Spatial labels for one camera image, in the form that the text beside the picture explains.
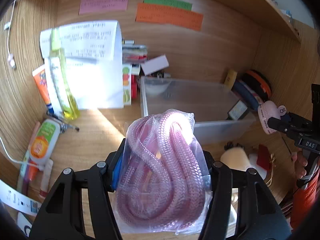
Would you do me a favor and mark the red pouch gold ribbon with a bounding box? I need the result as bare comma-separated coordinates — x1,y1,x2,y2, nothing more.
257,144,275,171

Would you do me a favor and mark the clear plastic storage bin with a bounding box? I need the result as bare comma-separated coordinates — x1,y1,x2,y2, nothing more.
140,76,256,145

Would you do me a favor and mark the pink rope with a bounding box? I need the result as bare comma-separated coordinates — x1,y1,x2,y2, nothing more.
114,108,213,235

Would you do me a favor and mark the white plush toy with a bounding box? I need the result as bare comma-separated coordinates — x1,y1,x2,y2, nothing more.
249,153,267,179

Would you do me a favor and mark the person right hand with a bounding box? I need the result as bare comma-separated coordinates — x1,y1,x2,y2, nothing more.
291,149,308,179

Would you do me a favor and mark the white hp box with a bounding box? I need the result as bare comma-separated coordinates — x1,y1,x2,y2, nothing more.
0,181,42,217

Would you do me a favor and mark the black orange round case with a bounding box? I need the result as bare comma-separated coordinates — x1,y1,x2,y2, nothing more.
240,69,272,102

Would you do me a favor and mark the blue patchwork pouch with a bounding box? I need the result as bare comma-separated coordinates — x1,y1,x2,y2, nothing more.
232,80,264,112

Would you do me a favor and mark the orange label cream tube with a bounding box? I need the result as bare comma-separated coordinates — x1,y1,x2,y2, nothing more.
30,119,60,166

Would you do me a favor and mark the yellow green spray bottle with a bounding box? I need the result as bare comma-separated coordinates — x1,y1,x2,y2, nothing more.
49,28,80,120

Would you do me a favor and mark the orange toothpaste tube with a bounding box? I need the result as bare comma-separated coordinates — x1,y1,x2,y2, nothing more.
32,65,54,114

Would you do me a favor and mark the white ceramic bowl of trinkets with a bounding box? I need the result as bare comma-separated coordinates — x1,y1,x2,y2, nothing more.
143,77,171,96

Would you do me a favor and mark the small white box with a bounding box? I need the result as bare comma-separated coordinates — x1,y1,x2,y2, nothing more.
141,55,169,75

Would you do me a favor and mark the stack of books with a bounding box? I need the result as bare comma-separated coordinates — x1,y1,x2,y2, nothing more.
122,40,148,76

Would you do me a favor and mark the green sticky note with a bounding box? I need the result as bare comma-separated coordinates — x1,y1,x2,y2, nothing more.
144,0,193,11

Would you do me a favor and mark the orange sticky note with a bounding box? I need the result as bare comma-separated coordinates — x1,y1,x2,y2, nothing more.
136,3,203,31

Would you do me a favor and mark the white charging cable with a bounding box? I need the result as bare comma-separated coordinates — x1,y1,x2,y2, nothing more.
3,0,21,69

